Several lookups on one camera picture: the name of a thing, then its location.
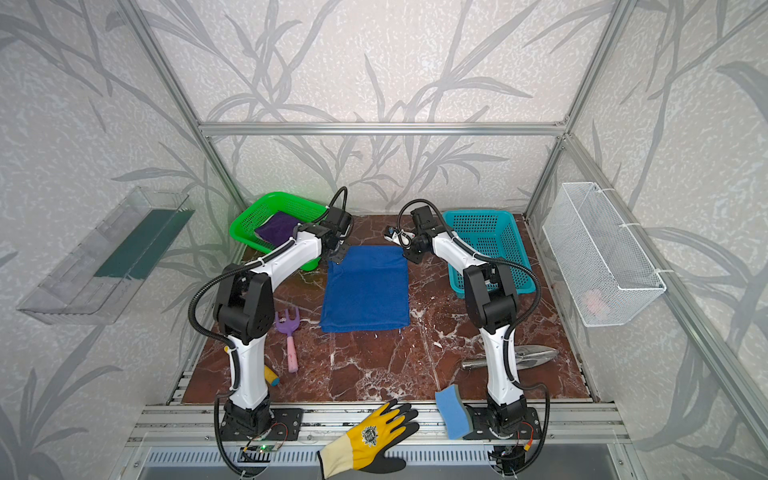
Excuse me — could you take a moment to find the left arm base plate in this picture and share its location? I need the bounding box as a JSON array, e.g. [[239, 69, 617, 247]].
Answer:
[[220, 398, 303, 441]]

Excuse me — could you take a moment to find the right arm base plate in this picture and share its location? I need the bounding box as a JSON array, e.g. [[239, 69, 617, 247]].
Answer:
[[462, 396, 542, 441]]

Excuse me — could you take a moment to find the green circuit board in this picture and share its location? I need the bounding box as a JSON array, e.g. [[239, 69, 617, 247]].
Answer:
[[238, 444, 281, 464]]

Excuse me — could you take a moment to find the blue towel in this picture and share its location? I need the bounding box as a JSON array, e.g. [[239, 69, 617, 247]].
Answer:
[[320, 245, 410, 333]]

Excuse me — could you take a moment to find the green plastic basket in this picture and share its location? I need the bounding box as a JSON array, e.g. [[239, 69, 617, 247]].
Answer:
[[229, 192, 326, 253]]

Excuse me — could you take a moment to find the purple pink toy rake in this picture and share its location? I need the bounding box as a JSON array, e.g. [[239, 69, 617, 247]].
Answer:
[[274, 307, 301, 373]]

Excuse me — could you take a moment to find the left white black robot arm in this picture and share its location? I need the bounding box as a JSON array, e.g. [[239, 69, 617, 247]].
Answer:
[[187, 186, 353, 432]]

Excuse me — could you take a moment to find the yellow toy shovel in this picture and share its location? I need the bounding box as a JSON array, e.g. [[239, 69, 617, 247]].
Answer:
[[224, 344, 281, 388]]

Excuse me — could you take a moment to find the purple towel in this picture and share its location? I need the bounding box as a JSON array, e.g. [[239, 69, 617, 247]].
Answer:
[[254, 211, 301, 246]]

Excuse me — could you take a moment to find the teal plastic basket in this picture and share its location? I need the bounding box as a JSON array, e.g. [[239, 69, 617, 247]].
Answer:
[[443, 209, 535, 299]]

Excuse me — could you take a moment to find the white wire basket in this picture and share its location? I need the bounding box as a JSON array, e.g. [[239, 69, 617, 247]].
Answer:
[[543, 182, 666, 327]]

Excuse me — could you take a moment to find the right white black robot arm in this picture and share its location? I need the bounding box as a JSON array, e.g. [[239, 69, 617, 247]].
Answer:
[[387, 199, 540, 433]]

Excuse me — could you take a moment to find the clear wall shelf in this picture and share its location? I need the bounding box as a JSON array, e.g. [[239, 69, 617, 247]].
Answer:
[[17, 187, 195, 325]]

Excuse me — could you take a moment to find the yellow black work glove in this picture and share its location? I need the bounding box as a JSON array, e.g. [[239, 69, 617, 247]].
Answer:
[[317, 399, 420, 479]]

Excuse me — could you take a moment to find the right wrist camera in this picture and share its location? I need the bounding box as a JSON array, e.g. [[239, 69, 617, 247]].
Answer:
[[384, 226, 414, 248]]

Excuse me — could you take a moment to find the blue sponge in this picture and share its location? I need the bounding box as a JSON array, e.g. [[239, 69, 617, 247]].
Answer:
[[435, 385, 473, 440]]

